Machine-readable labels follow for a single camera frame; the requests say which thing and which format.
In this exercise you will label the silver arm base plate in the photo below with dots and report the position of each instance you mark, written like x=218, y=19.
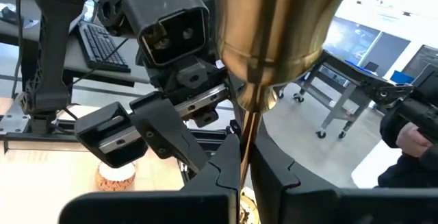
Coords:
x=12, y=121

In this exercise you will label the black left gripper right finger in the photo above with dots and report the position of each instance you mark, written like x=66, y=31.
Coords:
x=273, y=183

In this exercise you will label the person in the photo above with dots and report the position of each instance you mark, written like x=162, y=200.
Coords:
x=410, y=172

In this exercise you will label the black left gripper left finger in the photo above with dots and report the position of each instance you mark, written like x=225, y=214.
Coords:
x=219, y=179

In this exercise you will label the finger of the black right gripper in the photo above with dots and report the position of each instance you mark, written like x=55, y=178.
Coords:
x=164, y=128

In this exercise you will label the white tealight candle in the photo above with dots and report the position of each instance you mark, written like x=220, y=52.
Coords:
x=114, y=181

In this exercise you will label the tall gold candlestick holder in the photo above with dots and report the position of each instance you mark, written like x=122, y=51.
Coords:
x=273, y=28

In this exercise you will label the backlit computer keyboard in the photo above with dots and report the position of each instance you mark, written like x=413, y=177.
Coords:
x=102, y=49

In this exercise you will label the grey wheeled cart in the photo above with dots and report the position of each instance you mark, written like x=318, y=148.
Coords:
x=342, y=90

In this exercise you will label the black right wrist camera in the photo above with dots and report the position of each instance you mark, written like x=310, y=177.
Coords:
x=164, y=1

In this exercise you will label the grey rolling desk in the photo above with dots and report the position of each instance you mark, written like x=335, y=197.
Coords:
x=137, y=75

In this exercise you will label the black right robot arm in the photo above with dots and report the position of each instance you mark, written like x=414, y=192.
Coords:
x=54, y=46

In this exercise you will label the person's hand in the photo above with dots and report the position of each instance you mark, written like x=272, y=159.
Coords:
x=410, y=142

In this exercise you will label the white box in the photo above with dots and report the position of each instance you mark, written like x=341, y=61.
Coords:
x=373, y=169

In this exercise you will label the blue wall screen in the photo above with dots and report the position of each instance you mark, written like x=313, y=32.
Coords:
x=349, y=39

